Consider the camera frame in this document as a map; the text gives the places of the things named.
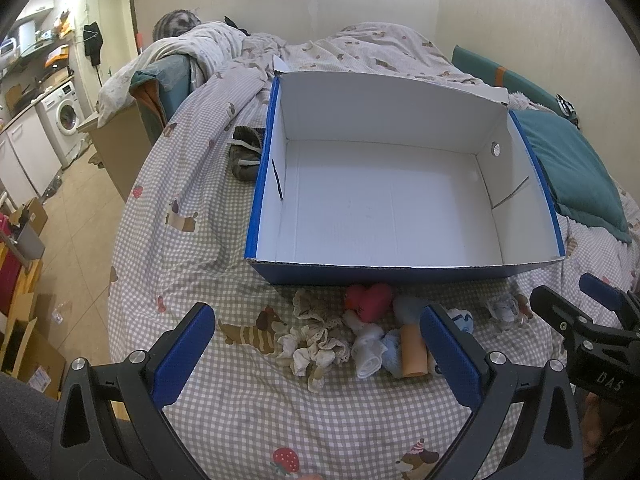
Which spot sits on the clear plastic packet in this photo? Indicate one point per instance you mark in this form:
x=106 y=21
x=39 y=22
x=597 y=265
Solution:
x=509 y=310

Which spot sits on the teal pillow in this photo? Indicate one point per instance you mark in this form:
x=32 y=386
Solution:
x=580 y=186

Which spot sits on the cardboard bedside box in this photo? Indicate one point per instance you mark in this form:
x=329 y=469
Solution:
x=122 y=144

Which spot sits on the light blue fluffy sock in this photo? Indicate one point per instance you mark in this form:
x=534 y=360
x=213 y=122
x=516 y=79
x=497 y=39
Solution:
x=406 y=310

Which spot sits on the blue white cardboard box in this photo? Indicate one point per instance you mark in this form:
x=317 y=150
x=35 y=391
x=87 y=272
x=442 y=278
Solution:
x=370 y=178

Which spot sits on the checkered dog print bedspread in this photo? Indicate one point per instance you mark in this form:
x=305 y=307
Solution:
x=241 y=416

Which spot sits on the teal headboard cushion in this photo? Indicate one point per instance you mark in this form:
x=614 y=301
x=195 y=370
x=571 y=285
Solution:
x=497 y=75

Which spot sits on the orange tan cloth roll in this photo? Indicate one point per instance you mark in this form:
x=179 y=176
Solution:
x=414 y=354

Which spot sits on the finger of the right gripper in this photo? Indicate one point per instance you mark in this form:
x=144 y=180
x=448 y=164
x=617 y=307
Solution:
x=623 y=304
x=560 y=314

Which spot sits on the pink plush toy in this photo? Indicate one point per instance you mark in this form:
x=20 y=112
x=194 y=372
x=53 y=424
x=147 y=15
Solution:
x=369 y=303

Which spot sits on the white washing machine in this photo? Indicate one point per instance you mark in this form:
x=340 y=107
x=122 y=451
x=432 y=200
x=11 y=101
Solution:
x=60 y=115

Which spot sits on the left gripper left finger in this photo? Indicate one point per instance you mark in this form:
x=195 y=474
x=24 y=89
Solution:
x=110 y=422

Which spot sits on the beige lace scrunchie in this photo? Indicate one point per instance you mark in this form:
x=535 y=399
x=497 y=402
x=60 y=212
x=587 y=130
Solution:
x=309 y=309

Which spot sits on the teal orange folded blanket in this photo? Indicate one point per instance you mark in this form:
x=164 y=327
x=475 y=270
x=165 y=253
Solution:
x=159 y=89

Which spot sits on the crumpled dog print duvet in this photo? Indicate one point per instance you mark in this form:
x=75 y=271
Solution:
x=368 y=47

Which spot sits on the grey striped plush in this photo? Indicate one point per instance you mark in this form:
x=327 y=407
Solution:
x=174 y=24

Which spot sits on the black hanging garment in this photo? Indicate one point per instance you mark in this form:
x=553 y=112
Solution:
x=93 y=43

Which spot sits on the cream white scrunchie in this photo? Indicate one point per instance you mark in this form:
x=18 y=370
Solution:
x=310 y=352

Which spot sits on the dark olive garment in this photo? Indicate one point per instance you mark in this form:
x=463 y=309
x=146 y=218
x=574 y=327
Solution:
x=245 y=152

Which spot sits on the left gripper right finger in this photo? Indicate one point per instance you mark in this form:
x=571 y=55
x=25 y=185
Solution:
x=545 y=443

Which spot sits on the white kitchen cabinets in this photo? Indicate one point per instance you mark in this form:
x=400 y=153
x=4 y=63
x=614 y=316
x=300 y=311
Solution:
x=28 y=161

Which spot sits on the cardboard boxes on floor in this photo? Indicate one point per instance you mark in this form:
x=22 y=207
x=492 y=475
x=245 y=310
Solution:
x=26 y=354

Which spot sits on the right hand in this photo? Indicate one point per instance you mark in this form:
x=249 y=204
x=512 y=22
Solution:
x=605 y=427

